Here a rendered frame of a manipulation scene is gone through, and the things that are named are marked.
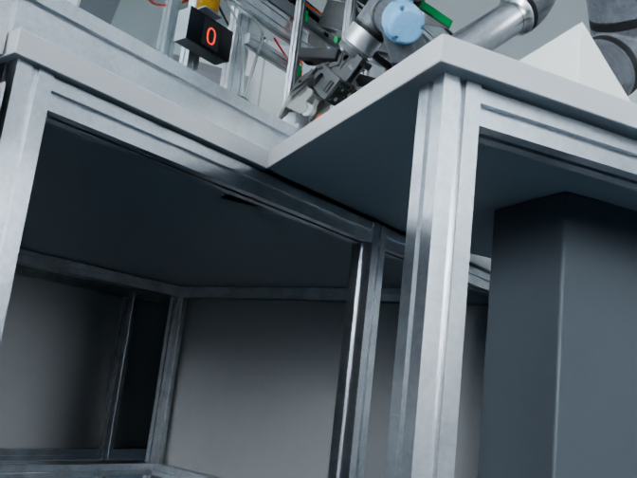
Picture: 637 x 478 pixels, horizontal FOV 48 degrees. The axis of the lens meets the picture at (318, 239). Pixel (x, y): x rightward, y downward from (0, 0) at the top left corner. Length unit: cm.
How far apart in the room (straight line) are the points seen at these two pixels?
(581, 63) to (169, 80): 61
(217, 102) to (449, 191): 55
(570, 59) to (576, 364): 45
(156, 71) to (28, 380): 197
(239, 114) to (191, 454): 172
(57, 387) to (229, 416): 74
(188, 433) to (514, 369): 177
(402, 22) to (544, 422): 76
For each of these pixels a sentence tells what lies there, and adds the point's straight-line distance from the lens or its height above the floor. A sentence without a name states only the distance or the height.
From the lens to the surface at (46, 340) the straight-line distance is 291.
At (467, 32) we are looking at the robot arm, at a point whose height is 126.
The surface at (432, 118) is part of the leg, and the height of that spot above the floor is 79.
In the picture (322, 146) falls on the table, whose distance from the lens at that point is 96.
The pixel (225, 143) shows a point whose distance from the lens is 103.
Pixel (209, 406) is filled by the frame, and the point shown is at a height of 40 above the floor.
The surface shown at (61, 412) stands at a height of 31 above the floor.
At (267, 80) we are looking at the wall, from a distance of 528.
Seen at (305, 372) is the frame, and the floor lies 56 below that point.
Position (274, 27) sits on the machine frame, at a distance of 322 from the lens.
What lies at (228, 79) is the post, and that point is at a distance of 300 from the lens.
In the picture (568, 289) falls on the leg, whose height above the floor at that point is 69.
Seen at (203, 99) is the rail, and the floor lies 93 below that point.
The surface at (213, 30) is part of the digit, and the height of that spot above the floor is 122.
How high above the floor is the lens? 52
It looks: 12 degrees up
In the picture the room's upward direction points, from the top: 7 degrees clockwise
